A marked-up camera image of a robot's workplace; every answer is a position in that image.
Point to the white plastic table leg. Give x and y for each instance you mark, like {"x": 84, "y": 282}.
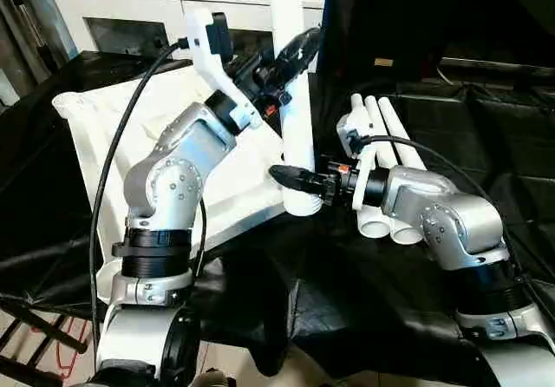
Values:
{"x": 295, "y": 135}
{"x": 406, "y": 140}
{"x": 375, "y": 222}
{"x": 406, "y": 231}

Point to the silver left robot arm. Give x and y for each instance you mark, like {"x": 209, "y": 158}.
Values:
{"x": 173, "y": 179}

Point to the small tan label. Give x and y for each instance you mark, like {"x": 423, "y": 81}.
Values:
{"x": 384, "y": 62}

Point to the black work mat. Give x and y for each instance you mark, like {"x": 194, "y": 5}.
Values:
{"x": 364, "y": 300}

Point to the dark low shelf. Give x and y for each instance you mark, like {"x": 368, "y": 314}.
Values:
{"x": 503, "y": 66}

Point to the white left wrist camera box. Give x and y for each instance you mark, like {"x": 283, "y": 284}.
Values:
{"x": 208, "y": 44}

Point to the black stand frame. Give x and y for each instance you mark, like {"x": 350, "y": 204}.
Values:
{"x": 35, "y": 326}

